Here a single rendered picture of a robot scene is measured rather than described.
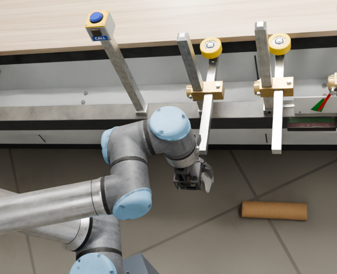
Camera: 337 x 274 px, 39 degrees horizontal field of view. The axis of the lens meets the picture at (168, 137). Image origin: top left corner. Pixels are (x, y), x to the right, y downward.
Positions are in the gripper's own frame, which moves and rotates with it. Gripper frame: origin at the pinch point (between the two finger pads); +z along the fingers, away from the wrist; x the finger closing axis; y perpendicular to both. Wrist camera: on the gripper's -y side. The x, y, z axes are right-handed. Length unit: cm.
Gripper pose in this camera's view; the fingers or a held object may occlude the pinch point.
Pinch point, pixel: (198, 181)
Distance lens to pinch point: 143.0
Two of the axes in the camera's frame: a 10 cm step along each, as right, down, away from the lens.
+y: -1.6, 8.5, -5.0
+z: 2.4, 5.3, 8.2
